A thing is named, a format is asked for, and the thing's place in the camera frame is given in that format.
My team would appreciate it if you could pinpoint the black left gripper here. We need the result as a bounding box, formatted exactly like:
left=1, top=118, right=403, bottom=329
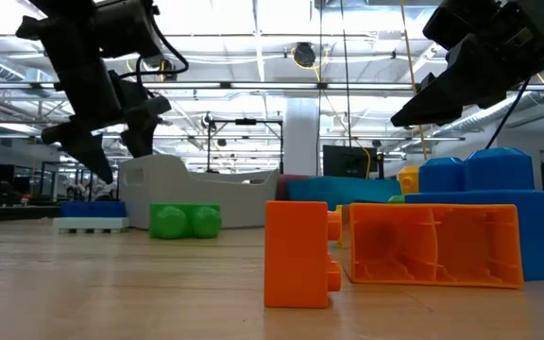
left=15, top=0, right=173, bottom=185

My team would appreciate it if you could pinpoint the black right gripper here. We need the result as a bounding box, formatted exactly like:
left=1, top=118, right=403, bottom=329
left=390, top=0, right=544, bottom=128

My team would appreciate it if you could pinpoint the blue toy brick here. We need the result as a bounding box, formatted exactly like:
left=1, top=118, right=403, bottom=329
left=61, top=201, right=128, bottom=219

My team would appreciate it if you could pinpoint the yellow long toy brick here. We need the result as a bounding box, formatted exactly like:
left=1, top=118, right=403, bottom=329
left=398, top=164, right=420, bottom=196

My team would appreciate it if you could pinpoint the green round-stud toy block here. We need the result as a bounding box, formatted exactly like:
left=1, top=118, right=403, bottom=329
left=148, top=202, right=223, bottom=240

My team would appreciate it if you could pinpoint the big blue two-stud block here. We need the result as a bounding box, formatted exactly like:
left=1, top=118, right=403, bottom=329
left=403, top=146, right=544, bottom=282

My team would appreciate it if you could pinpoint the white plastic bin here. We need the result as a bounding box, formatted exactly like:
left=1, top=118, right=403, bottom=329
left=118, top=154, right=281, bottom=230

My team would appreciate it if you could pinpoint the black monitor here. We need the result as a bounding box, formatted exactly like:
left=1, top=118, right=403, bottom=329
left=322, top=144, right=380, bottom=180

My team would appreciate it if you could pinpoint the black background desk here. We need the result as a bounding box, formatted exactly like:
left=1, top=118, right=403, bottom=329
left=0, top=162, right=63, bottom=224

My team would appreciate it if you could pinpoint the teal plastic bin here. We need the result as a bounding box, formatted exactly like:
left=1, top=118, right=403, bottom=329
left=286, top=176, right=403, bottom=212

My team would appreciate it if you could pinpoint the big orange hollow block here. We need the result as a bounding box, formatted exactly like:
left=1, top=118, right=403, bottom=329
left=342, top=202, right=525, bottom=290

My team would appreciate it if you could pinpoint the black ceiling reel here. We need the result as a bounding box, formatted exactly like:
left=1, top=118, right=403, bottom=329
left=292, top=42, right=317, bottom=69

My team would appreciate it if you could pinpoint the small orange toy brick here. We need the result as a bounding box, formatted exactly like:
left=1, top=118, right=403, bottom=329
left=263, top=200, right=343, bottom=310

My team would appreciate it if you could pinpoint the yellow cable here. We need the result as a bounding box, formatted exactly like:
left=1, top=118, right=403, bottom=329
left=398, top=0, right=430, bottom=162

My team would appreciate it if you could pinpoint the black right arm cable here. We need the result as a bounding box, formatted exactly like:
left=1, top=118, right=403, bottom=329
left=484, top=77, right=533, bottom=150

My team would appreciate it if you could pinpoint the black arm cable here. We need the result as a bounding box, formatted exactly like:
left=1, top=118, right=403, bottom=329
left=118, top=16, right=191, bottom=79
left=484, top=77, right=533, bottom=150

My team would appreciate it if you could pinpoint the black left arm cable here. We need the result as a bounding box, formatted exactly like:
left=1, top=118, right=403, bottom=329
left=118, top=16, right=191, bottom=79

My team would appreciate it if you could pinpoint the black frame stand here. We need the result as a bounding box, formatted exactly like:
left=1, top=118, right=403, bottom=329
left=204, top=116, right=286, bottom=175

